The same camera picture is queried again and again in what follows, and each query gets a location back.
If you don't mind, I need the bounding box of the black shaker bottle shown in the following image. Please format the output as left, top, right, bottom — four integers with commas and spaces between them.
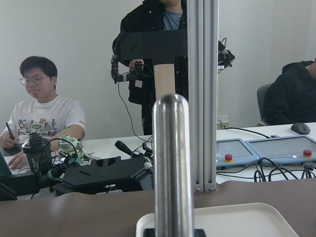
22, 132, 52, 178

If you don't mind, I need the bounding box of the standing person black jacket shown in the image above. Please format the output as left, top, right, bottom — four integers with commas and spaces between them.
120, 0, 189, 135

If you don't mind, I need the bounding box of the seated person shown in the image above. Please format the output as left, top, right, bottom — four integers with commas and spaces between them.
264, 61, 316, 125

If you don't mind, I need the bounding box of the green water bottle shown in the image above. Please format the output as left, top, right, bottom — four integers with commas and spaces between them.
58, 134, 83, 165

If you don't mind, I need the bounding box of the black computer mouse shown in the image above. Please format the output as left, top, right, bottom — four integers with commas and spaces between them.
291, 123, 311, 135

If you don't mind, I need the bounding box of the aluminium frame post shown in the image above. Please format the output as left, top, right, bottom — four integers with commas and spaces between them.
187, 0, 219, 193

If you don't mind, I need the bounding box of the blue teach pendant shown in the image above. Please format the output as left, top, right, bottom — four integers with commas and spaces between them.
216, 138, 259, 170
246, 135, 316, 165

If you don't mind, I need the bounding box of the person in white shirt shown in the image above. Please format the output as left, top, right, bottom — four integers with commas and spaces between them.
0, 56, 87, 170

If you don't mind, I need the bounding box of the steel muddler black tip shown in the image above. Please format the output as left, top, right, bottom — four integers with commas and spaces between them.
153, 94, 194, 237

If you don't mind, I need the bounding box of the cream rabbit tray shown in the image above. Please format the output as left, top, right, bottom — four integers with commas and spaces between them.
136, 203, 297, 237

